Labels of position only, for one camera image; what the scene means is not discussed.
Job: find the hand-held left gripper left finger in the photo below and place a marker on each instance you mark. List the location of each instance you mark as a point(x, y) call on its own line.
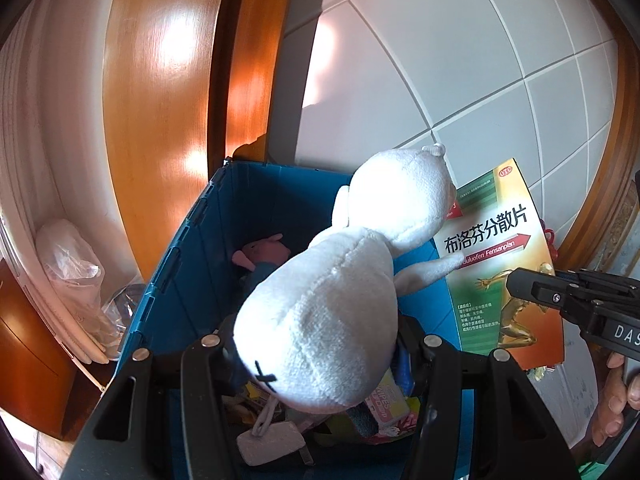
point(210, 385)

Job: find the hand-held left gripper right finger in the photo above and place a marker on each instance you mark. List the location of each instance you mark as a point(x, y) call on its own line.
point(406, 372)

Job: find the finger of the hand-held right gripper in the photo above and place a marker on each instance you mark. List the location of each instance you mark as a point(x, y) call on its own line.
point(615, 280)
point(545, 290)

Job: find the green and orange medicine box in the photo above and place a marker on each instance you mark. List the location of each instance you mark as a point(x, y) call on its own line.
point(500, 260)

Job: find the white plush toy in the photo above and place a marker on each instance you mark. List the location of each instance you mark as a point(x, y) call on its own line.
point(320, 310)

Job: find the blue storage container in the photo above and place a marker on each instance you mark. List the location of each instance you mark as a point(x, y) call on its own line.
point(200, 260)

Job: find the pink pig plush teal dress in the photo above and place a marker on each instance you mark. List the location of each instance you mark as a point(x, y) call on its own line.
point(260, 251)

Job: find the person's right hand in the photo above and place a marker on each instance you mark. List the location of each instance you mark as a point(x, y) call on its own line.
point(612, 400)

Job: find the pink white packet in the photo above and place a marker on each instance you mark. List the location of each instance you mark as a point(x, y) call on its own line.
point(385, 410)

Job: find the yellow packet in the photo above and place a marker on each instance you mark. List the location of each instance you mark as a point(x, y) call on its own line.
point(250, 402)

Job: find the red knot ornament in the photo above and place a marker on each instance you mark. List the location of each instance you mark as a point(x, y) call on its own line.
point(550, 240)

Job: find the wooden cabinet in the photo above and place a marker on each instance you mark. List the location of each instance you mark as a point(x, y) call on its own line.
point(35, 360)

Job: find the clear plastic bag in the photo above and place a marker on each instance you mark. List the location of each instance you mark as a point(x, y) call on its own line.
point(75, 270)

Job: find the wooden door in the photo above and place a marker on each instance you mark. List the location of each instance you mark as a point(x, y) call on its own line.
point(165, 85)

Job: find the wooden door frame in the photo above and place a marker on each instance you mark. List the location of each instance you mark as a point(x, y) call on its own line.
point(605, 160)

